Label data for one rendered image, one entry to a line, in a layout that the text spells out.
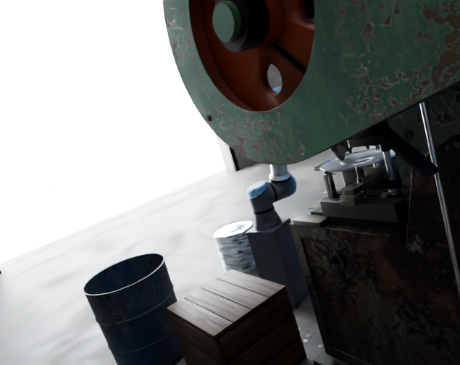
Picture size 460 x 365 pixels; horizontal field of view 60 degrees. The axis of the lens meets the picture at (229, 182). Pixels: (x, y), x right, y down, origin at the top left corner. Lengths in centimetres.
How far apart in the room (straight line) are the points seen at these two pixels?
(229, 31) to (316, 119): 32
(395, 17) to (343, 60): 14
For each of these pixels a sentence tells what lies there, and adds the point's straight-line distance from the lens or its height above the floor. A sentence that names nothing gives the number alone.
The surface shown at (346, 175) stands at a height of 74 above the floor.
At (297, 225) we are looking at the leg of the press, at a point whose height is 62.
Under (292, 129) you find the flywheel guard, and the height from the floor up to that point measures 102.
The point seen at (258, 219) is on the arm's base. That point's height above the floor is 51.
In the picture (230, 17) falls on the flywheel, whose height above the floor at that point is 133.
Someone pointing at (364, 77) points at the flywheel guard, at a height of 110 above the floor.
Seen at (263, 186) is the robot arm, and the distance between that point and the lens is 206.
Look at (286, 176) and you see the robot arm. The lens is 211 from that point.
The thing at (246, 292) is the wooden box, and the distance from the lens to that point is 177.
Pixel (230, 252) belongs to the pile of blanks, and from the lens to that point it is 275.
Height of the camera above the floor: 114
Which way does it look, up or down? 11 degrees down
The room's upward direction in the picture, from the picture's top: 17 degrees counter-clockwise
